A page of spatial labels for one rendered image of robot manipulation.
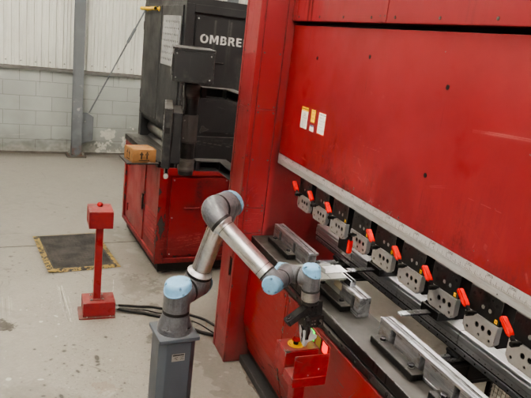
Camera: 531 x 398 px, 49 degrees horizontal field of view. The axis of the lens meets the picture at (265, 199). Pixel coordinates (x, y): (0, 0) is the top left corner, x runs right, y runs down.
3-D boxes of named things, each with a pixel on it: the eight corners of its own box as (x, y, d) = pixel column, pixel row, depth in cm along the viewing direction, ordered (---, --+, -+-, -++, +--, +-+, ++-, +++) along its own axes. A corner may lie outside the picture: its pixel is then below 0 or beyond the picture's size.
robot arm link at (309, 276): (305, 259, 237) (325, 264, 234) (303, 283, 240) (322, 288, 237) (297, 266, 230) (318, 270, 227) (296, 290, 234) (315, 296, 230)
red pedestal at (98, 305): (77, 307, 424) (80, 199, 403) (111, 306, 433) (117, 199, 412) (78, 320, 406) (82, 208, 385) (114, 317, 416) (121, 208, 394)
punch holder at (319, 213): (311, 217, 303) (315, 186, 299) (325, 217, 307) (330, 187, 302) (324, 226, 290) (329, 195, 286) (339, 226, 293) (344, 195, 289)
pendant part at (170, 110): (160, 153, 384) (164, 99, 375) (178, 154, 386) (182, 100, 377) (160, 168, 341) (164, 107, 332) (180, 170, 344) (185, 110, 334)
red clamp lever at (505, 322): (500, 315, 175) (514, 346, 170) (510, 314, 176) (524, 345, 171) (496, 317, 176) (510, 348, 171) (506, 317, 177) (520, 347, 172)
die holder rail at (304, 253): (273, 238, 356) (274, 223, 354) (281, 238, 359) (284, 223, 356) (306, 269, 312) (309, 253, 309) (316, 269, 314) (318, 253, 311)
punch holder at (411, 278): (396, 279, 232) (403, 241, 228) (413, 278, 235) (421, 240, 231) (417, 295, 219) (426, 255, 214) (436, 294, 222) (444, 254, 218)
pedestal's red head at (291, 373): (273, 362, 258) (278, 327, 253) (305, 359, 264) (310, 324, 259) (291, 388, 240) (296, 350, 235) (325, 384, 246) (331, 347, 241)
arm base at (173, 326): (162, 339, 243) (163, 318, 241) (152, 323, 256) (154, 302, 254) (196, 336, 250) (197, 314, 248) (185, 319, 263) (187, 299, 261)
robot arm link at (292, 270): (269, 266, 233) (294, 272, 228) (280, 258, 243) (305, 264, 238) (268, 284, 235) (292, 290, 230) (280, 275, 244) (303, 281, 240)
